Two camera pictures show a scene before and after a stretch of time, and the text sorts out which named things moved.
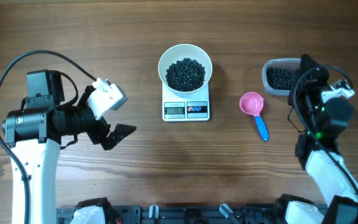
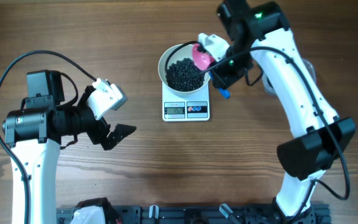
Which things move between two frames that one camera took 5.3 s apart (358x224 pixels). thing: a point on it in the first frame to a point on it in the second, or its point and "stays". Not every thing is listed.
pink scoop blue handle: [252, 102] to [204, 60]
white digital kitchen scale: [191, 109] stays
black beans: [185, 75] stays
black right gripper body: [309, 98] to [232, 67]
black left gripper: [98, 135] stays
